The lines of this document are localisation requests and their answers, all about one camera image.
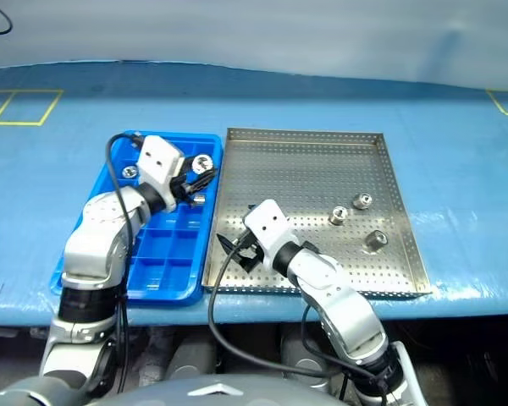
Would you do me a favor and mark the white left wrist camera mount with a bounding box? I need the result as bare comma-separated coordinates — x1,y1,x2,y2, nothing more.
136,134,185,211

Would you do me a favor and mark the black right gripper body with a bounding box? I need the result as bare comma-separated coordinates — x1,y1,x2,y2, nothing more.
230,234,267,274

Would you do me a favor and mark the grey robot torso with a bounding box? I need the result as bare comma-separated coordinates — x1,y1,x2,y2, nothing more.
0,370,359,406

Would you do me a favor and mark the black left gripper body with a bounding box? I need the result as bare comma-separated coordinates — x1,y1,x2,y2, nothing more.
170,167,196,208

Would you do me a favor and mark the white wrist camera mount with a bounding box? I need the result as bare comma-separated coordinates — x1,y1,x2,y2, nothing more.
241,199,298,272
136,134,185,211

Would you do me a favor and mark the dark grey rounded shape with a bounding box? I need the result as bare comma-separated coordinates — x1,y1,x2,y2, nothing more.
164,337,217,381
279,326,333,385

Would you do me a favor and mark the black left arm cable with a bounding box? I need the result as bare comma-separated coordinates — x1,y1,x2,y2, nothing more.
105,131,147,395

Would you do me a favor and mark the blue plastic compartment tray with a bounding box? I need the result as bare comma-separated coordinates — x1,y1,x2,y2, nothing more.
50,130,225,307

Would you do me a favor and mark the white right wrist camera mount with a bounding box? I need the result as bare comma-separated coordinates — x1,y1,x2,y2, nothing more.
241,199,298,272

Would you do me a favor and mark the perforated steel tray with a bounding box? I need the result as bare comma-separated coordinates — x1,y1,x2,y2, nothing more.
200,127,433,299

